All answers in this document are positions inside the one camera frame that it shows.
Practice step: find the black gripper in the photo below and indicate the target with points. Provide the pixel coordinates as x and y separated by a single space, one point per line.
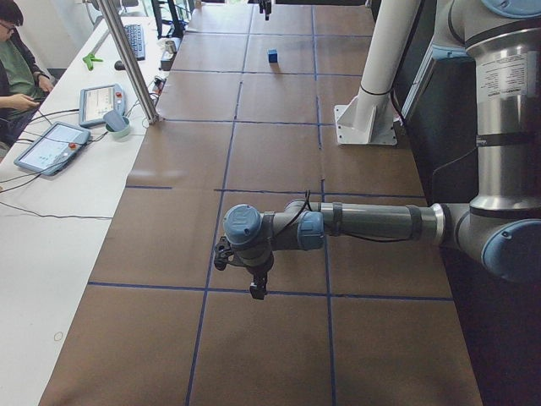
258 273

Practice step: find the seated person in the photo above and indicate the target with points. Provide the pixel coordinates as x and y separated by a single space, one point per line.
24 86

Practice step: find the near teach pendant tablet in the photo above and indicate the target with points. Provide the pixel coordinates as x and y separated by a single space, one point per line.
51 152

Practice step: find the metal cup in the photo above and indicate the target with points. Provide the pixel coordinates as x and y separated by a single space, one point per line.
171 45

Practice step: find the black keyboard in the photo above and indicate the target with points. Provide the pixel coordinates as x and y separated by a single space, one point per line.
136 39

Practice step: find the teach pendant tablet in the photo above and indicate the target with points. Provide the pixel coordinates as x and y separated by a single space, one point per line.
96 102
51 152

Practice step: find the white mount base plate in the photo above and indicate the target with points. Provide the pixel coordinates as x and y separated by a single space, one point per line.
365 120

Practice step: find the white mount pole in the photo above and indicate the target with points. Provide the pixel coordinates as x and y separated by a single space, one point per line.
392 31

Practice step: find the aluminium frame post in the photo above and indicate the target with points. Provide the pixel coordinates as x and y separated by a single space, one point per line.
116 28

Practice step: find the light blue tape roll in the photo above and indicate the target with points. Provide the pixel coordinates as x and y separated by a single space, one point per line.
116 124

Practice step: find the far teach pendant tablet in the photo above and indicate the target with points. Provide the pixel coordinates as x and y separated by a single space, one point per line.
96 102

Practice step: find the blue wooden block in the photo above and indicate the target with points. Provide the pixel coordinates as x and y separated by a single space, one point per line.
272 55

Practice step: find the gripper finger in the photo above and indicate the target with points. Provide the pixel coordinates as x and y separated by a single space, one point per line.
265 7

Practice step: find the green plastic tool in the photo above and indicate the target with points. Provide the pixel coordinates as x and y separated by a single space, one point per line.
90 59

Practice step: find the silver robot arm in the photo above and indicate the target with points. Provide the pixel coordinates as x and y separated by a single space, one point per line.
500 227

